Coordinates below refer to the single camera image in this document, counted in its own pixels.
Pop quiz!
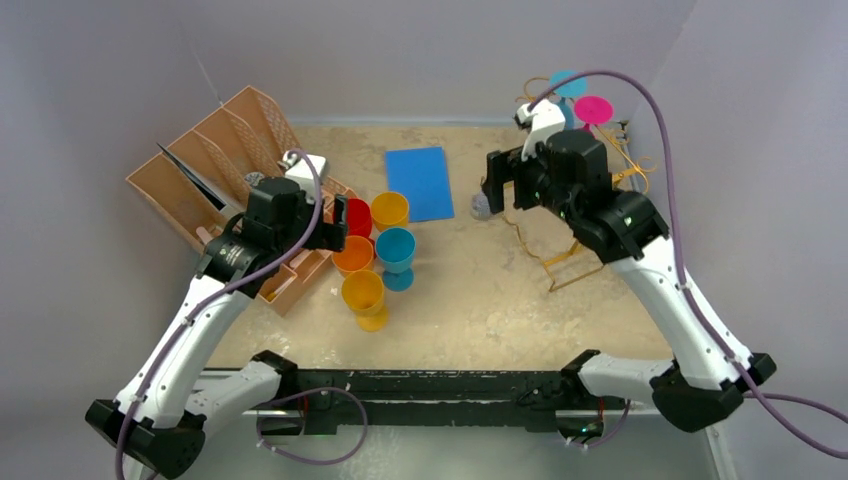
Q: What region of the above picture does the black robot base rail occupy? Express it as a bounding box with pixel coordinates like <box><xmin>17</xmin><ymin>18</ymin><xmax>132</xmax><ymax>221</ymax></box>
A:
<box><xmin>251</xmin><ymin>363</ymin><xmax>625</xmax><ymax>437</ymax></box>

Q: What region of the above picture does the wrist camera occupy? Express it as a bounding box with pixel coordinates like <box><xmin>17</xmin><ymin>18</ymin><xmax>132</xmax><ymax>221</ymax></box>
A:
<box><xmin>514</xmin><ymin>100</ymin><xmax>566</xmax><ymax>161</ymax></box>
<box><xmin>277</xmin><ymin>151</ymin><xmax>329</xmax><ymax>198</ymax></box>

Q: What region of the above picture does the magenta wine glass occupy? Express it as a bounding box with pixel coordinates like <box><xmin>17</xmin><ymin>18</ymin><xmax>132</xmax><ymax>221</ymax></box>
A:
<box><xmin>573</xmin><ymin>95</ymin><xmax>615</xmax><ymax>132</ymax></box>

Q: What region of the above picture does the teal wine glass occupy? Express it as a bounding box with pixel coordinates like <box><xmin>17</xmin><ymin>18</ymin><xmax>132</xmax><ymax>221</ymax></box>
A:
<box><xmin>375</xmin><ymin>227</ymin><xmax>417</xmax><ymax>292</ymax></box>
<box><xmin>549</xmin><ymin>70</ymin><xmax>588</xmax><ymax>130</ymax></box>

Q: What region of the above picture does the pink desk file organizer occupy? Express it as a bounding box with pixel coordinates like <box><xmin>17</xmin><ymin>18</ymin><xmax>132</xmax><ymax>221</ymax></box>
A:
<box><xmin>126</xmin><ymin>86</ymin><xmax>356</xmax><ymax>314</ymax></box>

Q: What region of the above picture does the teal wine glass front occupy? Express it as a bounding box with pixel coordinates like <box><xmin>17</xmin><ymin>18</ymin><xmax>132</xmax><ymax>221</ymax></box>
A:
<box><xmin>375</xmin><ymin>227</ymin><xmax>417</xmax><ymax>292</ymax></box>

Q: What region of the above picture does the gold wire glass rack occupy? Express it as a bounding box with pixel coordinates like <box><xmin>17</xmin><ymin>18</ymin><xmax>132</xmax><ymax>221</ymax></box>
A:
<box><xmin>498</xmin><ymin>91</ymin><xmax>656</xmax><ymax>293</ymax></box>

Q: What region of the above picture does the orange wine glass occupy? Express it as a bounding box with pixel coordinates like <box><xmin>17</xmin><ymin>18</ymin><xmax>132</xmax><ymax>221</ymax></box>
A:
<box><xmin>331</xmin><ymin>235</ymin><xmax>376</xmax><ymax>277</ymax></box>

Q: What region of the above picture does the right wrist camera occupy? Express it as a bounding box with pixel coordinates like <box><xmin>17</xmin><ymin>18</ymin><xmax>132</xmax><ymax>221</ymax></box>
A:
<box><xmin>514</xmin><ymin>100</ymin><xmax>566</xmax><ymax>161</ymax></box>

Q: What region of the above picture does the blue rectangular card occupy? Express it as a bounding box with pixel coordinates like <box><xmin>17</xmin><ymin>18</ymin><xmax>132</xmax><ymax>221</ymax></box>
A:
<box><xmin>384</xmin><ymin>146</ymin><xmax>455</xmax><ymax>223</ymax></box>

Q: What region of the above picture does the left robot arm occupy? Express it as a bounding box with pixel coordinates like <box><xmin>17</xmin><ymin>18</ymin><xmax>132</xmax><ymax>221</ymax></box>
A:
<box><xmin>85</xmin><ymin>177</ymin><xmax>349</xmax><ymax>479</ymax></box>

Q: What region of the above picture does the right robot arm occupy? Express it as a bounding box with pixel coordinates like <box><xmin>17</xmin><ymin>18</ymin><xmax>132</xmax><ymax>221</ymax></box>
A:
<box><xmin>481</xmin><ymin>130</ymin><xmax>776</xmax><ymax>432</ymax></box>

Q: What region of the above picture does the yellow wine glass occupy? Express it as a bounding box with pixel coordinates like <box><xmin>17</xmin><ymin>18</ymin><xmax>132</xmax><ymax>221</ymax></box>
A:
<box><xmin>341</xmin><ymin>270</ymin><xmax>389</xmax><ymax>332</ymax></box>

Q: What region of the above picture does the purple cable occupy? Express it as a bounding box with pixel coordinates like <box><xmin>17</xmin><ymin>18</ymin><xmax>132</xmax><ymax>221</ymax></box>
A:
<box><xmin>113</xmin><ymin>149</ymin><xmax>370</xmax><ymax>480</ymax></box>
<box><xmin>527</xmin><ymin>70</ymin><xmax>848</xmax><ymax>461</ymax></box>

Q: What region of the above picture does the small clear glitter ball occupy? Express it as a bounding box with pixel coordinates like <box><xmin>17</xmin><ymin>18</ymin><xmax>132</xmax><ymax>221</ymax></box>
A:
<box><xmin>470</xmin><ymin>192</ymin><xmax>493</xmax><ymax>221</ymax></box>

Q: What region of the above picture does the yellow-orange wine glass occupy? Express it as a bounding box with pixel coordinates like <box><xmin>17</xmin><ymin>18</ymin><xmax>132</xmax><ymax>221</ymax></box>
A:
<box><xmin>370</xmin><ymin>191</ymin><xmax>410</xmax><ymax>232</ymax></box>

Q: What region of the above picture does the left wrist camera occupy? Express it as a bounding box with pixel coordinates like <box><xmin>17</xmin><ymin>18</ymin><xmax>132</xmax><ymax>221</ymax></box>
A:
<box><xmin>277</xmin><ymin>151</ymin><xmax>329</xmax><ymax>198</ymax></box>

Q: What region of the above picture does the dark folder in organizer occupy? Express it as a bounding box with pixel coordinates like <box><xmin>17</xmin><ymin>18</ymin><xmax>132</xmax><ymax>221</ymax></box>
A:
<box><xmin>156</xmin><ymin>143</ymin><xmax>227</xmax><ymax>211</ymax></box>

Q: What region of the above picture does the red wine glass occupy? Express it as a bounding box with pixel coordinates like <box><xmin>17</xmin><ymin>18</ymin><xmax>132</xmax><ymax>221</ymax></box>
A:
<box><xmin>346</xmin><ymin>198</ymin><xmax>373</xmax><ymax>238</ymax></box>

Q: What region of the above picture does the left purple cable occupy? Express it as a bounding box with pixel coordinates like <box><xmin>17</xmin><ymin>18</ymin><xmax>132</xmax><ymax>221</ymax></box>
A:
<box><xmin>113</xmin><ymin>149</ymin><xmax>370</xmax><ymax>480</ymax></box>

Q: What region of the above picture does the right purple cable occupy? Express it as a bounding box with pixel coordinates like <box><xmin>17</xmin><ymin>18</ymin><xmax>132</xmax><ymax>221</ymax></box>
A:
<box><xmin>527</xmin><ymin>70</ymin><xmax>848</xmax><ymax>461</ymax></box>

